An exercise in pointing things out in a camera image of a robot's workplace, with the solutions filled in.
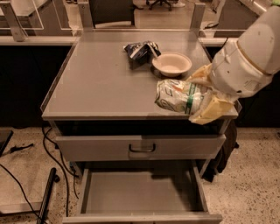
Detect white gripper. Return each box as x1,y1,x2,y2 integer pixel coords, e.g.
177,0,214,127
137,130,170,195
186,40,272,125

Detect green white 7up can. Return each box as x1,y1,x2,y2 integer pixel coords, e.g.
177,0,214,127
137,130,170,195
155,79,207,115

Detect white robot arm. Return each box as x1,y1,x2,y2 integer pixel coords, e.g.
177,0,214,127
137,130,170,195
187,6,280,124

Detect grey top drawer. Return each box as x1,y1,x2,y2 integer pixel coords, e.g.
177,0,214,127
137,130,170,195
56,134,226,162

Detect grey drawer cabinet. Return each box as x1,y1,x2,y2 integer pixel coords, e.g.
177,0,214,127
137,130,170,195
39,28,243,224

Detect grey open middle drawer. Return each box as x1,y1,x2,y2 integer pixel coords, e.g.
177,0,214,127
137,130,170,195
62,166,222,224

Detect white bowl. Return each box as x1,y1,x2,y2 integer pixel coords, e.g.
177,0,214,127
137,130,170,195
152,52,192,78

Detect blue crumpled chip bag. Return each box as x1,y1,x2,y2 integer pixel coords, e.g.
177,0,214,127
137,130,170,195
124,41,161,65

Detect black office chair base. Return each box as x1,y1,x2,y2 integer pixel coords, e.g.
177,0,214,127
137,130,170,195
145,0,179,11

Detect black bar on floor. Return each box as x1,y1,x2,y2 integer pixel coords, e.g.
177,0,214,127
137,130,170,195
37,168,60,224

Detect thin black floor cable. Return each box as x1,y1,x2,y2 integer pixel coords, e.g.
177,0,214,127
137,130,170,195
0,163,45,224

